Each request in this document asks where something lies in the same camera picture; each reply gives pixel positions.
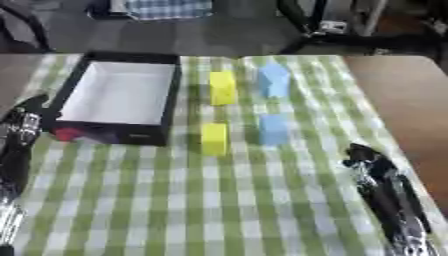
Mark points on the short yellow block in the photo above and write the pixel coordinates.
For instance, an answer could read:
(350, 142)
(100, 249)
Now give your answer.
(214, 139)

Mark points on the black chair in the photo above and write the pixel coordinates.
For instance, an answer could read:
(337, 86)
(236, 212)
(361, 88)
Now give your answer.
(26, 23)

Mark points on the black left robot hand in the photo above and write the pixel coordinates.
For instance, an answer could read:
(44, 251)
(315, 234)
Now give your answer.
(16, 160)

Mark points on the black tripod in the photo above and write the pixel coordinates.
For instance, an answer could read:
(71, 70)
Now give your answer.
(326, 31)

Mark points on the blue house-shaped block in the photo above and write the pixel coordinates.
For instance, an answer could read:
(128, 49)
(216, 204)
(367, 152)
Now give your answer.
(273, 81)

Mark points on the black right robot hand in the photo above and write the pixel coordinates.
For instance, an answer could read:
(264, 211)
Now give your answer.
(382, 186)

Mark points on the blue cube block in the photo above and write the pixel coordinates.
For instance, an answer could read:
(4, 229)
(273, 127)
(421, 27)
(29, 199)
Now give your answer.
(273, 130)

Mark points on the blue checked bag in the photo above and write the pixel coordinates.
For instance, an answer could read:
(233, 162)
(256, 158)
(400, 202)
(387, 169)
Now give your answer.
(169, 8)

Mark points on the black box white inside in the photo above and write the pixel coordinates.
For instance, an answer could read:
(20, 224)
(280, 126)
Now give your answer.
(116, 90)

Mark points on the long yellow block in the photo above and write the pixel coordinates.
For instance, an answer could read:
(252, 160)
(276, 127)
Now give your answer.
(223, 88)

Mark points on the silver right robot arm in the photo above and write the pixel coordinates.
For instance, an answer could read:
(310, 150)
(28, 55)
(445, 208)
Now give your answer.
(417, 246)

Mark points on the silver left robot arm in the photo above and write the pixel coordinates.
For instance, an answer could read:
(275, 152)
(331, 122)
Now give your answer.
(8, 220)

